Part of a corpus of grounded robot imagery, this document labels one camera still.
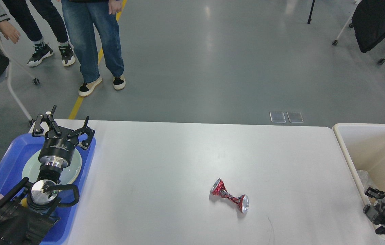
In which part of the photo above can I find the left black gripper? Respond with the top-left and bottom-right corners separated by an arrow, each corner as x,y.
32,105 -> 96,168

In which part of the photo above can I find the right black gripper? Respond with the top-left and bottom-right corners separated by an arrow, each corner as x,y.
363,187 -> 385,235

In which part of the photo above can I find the large foil tray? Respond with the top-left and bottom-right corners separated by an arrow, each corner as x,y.
357,169 -> 379,195

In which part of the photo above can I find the green ceramic plate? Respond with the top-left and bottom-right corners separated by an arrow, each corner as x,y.
21,149 -> 82,184

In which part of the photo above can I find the teal ceramic mug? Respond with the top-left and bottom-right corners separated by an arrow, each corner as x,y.
20,198 -> 28,208

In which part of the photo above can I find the crushed red soda can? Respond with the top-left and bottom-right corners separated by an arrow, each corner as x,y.
210,178 -> 249,214

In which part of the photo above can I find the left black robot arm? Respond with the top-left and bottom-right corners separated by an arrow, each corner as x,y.
0,106 -> 96,245

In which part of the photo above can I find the beige plastic bin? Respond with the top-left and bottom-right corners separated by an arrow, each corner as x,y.
332,123 -> 385,242

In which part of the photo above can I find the blue plastic tray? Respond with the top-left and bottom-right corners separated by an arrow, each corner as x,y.
0,134 -> 97,245

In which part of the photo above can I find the person in blue jeans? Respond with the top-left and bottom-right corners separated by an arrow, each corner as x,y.
61,0 -> 126,97

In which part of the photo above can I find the white office chair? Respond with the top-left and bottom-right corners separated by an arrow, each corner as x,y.
0,30 -> 40,126

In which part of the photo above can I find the chair with black jacket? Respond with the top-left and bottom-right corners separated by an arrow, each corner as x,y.
346,0 -> 385,53

